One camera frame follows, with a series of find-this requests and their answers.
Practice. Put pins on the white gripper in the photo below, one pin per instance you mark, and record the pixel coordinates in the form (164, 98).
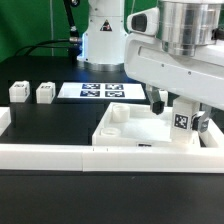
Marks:
(200, 78)

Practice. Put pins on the white square tabletop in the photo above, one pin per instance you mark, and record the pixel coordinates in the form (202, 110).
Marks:
(135, 125)

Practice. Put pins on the white U-shaped fence obstacle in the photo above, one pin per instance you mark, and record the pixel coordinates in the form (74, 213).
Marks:
(207, 158)

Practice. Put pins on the white AprilTag base sheet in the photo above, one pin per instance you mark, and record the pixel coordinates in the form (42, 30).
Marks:
(75, 90)

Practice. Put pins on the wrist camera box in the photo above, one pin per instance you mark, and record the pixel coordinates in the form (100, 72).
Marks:
(144, 22)

